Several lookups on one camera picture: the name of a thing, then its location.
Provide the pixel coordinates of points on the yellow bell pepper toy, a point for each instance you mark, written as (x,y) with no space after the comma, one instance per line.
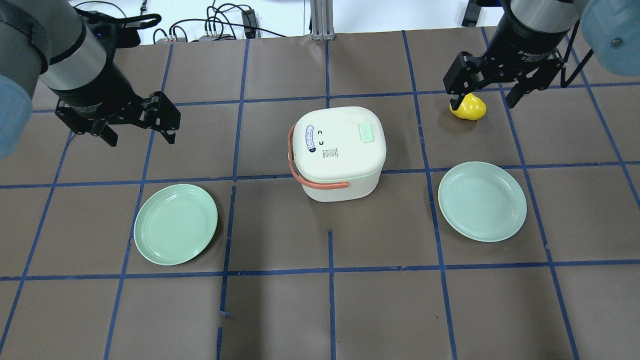
(472,108)

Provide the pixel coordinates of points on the green plate far from pepper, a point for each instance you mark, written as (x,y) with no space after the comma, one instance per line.
(175,224)

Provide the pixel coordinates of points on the black power adapter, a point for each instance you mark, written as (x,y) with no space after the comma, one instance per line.
(250,23)

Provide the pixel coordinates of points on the orange rice cooker handle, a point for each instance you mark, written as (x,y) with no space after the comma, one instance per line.
(303,181)

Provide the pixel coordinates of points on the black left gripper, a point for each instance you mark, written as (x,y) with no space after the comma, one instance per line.
(96,96)

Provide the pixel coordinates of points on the white rice cooker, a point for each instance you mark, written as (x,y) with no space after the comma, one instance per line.
(341,144)

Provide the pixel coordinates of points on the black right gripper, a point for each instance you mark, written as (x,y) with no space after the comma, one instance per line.
(526,44)

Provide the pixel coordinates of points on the green plate near yellow pepper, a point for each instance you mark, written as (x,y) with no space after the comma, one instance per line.
(482,202)

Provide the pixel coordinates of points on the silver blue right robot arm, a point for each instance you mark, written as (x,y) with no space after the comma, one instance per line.
(609,27)

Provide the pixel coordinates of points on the aluminium frame post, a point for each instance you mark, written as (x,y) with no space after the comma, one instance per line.
(322,20)

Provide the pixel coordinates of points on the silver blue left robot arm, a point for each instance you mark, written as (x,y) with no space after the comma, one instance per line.
(71,51)

